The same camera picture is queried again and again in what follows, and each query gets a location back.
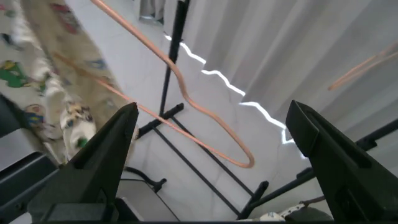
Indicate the pink clothes hanger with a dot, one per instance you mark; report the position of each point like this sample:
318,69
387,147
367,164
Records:
217,124
334,86

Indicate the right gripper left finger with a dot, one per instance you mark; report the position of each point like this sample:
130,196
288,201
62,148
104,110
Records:
93,174

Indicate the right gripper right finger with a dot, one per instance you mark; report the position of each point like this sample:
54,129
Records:
351,174

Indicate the cream printed garment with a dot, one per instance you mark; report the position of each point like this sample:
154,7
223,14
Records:
46,46

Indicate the black clothes rack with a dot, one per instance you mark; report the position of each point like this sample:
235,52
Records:
174,46

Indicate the white curtain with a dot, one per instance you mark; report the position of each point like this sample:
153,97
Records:
280,46

